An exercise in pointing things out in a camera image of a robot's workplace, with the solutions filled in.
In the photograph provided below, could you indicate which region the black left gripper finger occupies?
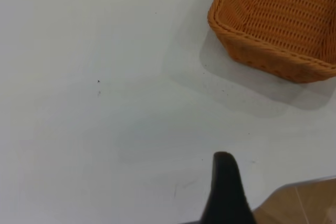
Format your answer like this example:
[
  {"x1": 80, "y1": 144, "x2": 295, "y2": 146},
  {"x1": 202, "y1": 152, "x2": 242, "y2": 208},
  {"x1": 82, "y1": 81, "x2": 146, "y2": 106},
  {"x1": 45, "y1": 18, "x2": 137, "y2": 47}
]
[{"x1": 198, "y1": 151, "x2": 257, "y2": 224}]

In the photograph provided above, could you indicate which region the orange woven wicker basket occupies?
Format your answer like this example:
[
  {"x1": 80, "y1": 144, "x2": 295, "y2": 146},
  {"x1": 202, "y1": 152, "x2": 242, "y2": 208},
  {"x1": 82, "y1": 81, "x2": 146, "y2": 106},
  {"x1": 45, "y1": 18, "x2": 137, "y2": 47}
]
[{"x1": 207, "y1": 0, "x2": 336, "y2": 84}]

